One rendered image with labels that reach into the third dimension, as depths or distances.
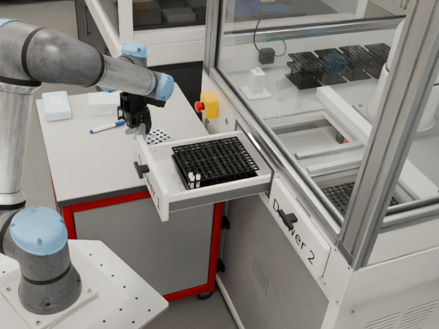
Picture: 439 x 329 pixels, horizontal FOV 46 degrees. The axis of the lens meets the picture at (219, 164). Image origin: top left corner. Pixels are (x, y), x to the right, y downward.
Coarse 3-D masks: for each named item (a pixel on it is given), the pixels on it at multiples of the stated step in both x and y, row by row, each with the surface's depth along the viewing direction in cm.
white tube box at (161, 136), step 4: (152, 132) 184; (156, 132) 184; (160, 132) 184; (164, 132) 184; (148, 136) 181; (156, 136) 181; (160, 136) 182; (164, 136) 182; (168, 136) 182; (172, 136) 182; (132, 140) 179; (148, 140) 179; (152, 140) 180; (156, 140) 180; (160, 140) 180; (164, 140) 180; (168, 140) 180; (172, 140) 182; (132, 144) 180; (136, 144) 178; (148, 144) 177; (132, 148) 181; (136, 148) 179
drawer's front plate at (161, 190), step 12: (144, 144) 155; (144, 156) 152; (156, 168) 146; (144, 180) 159; (156, 180) 143; (156, 192) 145; (168, 192) 139; (156, 204) 148; (168, 204) 141; (168, 216) 144
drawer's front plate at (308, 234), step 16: (272, 192) 149; (288, 192) 142; (272, 208) 151; (288, 208) 141; (304, 224) 134; (304, 240) 135; (320, 240) 129; (304, 256) 137; (320, 256) 129; (320, 272) 132
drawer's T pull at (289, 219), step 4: (280, 212) 138; (280, 216) 138; (284, 216) 137; (288, 216) 137; (292, 216) 137; (284, 220) 136; (288, 220) 136; (292, 220) 136; (296, 220) 137; (288, 224) 135; (292, 224) 135; (292, 228) 134
